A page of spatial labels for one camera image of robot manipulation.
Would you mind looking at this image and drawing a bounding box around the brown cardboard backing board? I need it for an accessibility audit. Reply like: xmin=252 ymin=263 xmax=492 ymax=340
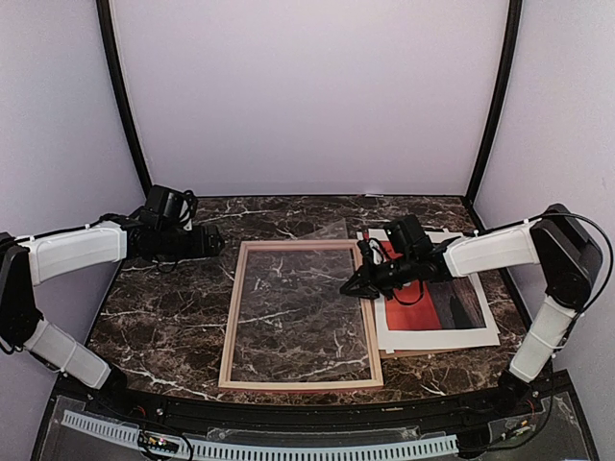
xmin=378 ymin=348 xmax=470 ymax=359

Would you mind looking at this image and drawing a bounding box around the white photo mat board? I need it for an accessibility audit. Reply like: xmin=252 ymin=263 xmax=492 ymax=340
xmin=356 ymin=229 xmax=501 ymax=352

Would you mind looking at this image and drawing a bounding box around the grey slotted cable duct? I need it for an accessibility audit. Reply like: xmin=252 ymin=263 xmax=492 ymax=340
xmin=61 ymin=410 xmax=458 ymax=460

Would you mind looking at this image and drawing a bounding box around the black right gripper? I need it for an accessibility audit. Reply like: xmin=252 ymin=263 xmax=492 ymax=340
xmin=340 ymin=252 xmax=417 ymax=301

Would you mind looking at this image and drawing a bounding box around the red sunset photo print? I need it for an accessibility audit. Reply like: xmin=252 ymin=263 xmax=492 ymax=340
xmin=367 ymin=234 xmax=491 ymax=333

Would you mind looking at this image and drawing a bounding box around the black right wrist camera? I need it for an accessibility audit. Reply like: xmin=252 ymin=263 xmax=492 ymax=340
xmin=383 ymin=214 xmax=432 ymax=256

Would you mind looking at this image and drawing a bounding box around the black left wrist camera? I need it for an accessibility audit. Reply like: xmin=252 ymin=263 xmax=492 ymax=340
xmin=138 ymin=185 xmax=198 ymax=231

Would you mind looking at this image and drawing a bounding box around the light wooden picture frame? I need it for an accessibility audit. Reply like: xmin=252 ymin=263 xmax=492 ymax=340
xmin=218 ymin=239 xmax=383 ymax=393

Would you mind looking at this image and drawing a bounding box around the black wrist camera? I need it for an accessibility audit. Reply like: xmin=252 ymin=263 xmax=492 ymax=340
xmin=383 ymin=214 xmax=432 ymax=256
xmin=138 ymin=185 xmax=198 ymax=231

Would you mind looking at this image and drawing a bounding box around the black corner post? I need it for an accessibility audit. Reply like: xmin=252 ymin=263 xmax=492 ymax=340
xmin=95 ymin=0 xmax=153 ymax=196
xmin=464 ymin=0 xmax=523 ymax=209

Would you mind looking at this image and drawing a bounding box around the black corner post left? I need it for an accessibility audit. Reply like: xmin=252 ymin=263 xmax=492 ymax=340
xmin=95 ymin=0 xmax=153 ymax=196

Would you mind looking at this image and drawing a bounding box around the black corner post right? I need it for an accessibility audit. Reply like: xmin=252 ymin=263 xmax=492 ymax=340
xmin=464 ymin=0 xmax=523 ymax=209

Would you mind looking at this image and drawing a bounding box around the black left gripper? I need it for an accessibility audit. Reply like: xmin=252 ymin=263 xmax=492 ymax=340
xmin=159 ymin=225 xmax=225 ymax=261

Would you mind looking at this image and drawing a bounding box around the clear acrylic sheet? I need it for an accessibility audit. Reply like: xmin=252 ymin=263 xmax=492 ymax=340
xmin=229 ymin=216 xmax=374 ymax=374

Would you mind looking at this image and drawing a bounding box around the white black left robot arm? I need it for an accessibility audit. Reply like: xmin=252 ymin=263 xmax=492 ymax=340
xmin=1 ymin=214 xmax=225 ymax=419

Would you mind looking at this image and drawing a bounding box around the black table edge rail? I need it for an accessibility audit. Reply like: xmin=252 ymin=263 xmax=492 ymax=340
xmin=33 ymin=372 xmax=596 ymax=460

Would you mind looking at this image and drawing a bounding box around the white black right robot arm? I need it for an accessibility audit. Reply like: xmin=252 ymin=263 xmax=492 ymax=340
xmin=339 ymin=204 xmax=614 ymax=417

